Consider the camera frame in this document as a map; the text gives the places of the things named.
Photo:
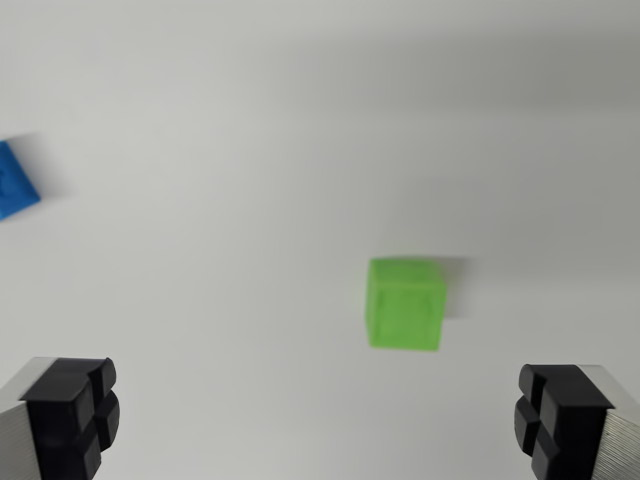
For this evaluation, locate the blue cube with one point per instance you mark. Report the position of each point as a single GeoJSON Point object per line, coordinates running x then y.
{"type": "Point", "coordinates": [15, 185]}

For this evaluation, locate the green cube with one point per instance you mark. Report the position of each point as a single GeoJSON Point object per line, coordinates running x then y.
{"type": "Point", "coordinates": [405, 310]}

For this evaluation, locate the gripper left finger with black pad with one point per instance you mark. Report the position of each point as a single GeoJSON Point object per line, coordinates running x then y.
{"type": "Point", "coordinates": [55, 425]}

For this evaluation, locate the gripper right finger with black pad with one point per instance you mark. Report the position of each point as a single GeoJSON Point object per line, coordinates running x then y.
{"type": "Point", "coordinates": [575, 430]}

